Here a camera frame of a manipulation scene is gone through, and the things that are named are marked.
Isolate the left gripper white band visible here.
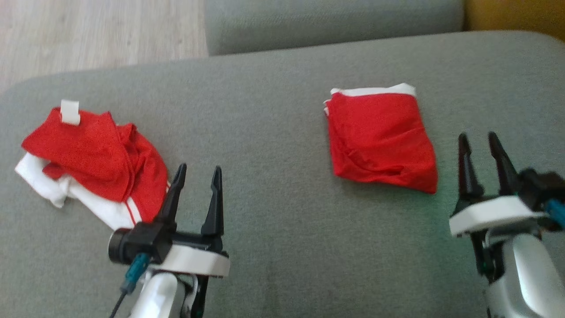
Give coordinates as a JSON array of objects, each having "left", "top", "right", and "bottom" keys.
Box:
[{"left": 149, "top": 163, "right": 231, "bottom": 279}]

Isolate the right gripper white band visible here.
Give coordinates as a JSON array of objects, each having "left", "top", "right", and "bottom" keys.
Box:
[{"left": 449, "top": 131, "right": 550, "bottom": 241}]

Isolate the red shorts white waistband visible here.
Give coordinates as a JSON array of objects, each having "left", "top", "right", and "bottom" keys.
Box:
[{"left": 323, "top": 83, "right": 439, "bottom": 195}]

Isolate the red Bulls basketball jersey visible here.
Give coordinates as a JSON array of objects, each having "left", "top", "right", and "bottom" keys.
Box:
[{"left": 14, "top": 99, "right": 171, "bottom": 231}]

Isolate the grey sofa seat cushion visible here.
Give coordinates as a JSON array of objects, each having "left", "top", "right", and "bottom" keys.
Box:
[{"left": 0, "top": 30, "right": 565, "bottom": 318}]

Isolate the yellow cushion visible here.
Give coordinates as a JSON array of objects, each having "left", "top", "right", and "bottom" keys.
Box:
[{"left": 463, "top": 0, "right": 565, "bottom": 43}]

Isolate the grey sofa back cushion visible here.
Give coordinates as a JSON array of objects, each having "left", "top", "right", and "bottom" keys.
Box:
[{"left": 203, "top": 0, "right": 465, "bottom": 56}]

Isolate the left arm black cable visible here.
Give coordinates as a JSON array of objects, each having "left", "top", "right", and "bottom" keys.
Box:
[{"left": 109, "top": 252, "right": 151, "bottom": 318}]

